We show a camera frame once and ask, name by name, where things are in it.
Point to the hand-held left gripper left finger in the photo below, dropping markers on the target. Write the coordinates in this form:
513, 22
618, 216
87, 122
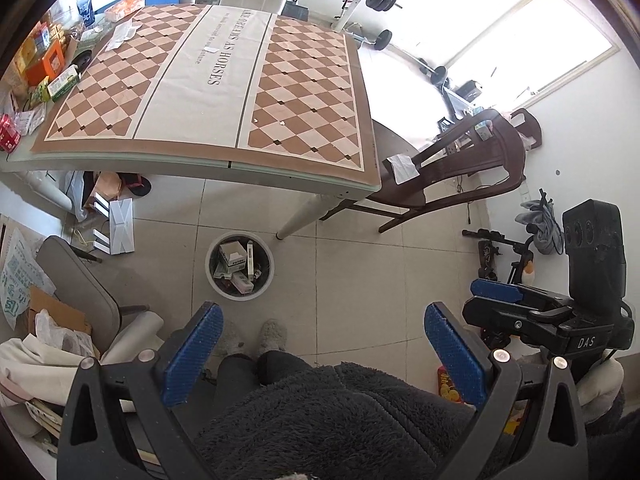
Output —
195, 355

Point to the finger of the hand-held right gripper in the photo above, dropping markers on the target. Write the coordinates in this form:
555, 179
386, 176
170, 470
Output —
495, 288
500, 317

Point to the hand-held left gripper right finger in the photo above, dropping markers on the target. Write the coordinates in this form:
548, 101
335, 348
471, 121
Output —
455, 360

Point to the white round trash bin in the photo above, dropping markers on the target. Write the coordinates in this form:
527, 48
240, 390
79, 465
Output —
235, 295

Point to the white printed box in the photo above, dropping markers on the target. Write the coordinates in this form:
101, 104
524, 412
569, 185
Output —
230, 255

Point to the slim white box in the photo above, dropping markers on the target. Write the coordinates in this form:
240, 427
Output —
250, 258

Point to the person's right forearm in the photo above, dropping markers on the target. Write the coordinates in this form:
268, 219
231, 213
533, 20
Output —
602, 390

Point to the red snack packet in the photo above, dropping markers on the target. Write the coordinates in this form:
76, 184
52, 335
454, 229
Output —
450, 385

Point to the grey fluffy slipper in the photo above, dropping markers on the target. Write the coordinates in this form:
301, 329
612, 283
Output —
272, 335
227, 337

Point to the white bottle orange cap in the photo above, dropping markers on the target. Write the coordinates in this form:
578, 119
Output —
530, 272

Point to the person's left leg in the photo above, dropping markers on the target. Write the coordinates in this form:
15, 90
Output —
235, 370

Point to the person's leg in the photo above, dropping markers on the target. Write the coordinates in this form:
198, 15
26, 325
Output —
235, 370
280, 365

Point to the white paper roll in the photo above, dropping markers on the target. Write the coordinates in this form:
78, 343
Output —
135, 335

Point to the grey hanging cloth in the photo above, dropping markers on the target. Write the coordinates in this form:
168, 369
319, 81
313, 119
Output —
542, 225

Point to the person's right leg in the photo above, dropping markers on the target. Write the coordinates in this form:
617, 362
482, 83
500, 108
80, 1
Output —
280, 365

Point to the dark fluffy jacket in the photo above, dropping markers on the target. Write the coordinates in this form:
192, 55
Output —
340, 420

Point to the grey padded chair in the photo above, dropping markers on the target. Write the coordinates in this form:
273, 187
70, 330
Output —
85, 285

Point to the dark wooden chair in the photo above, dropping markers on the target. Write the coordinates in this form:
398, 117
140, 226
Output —
500, 150
530, 125

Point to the brown cardboard box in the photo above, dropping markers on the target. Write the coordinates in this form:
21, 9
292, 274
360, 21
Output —
55, 307

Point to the white flat cardboard box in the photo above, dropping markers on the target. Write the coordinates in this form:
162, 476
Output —
120, 225

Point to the white paper sheet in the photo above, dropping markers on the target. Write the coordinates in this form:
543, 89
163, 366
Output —
120, 37
402, 167

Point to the cream cloth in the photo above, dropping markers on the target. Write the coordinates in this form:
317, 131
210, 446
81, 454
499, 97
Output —
30, 360

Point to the white table leg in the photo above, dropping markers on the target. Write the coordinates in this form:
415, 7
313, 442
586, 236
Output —
47, 190
300, 215

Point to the red black slipper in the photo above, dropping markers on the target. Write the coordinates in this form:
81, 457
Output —
135, 182

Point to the brown paper bag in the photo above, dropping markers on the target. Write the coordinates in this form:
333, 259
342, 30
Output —
107, 187

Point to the white green printed bag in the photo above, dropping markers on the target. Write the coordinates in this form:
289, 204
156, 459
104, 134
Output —
20, 280

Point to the white dining table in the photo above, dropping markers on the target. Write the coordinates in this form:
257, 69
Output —
150, 162

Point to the white crumpled plastic bag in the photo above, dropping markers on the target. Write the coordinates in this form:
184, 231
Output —
77, 195

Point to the bright window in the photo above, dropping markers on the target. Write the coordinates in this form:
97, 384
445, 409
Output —
530, 50

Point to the brown checkered tablecloth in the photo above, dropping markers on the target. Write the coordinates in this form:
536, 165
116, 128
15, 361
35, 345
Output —
210, 90

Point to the clear plastic packet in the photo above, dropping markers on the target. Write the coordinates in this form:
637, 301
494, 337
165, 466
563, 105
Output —
27, 122

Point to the green packet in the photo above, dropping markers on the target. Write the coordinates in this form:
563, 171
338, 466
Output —
37, 95

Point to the green white box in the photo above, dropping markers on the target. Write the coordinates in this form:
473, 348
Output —
62, 80

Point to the black round item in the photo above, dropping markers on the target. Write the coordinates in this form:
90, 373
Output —
82, 62

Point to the orange box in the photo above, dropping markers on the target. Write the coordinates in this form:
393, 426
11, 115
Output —
47, 62

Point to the yellow box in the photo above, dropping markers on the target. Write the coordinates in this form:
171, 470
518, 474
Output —
27, 52

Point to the orange white tissue pack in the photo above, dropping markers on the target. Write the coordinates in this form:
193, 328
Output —
125, 7

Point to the dark blue pouch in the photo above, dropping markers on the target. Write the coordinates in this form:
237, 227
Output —
85, 7

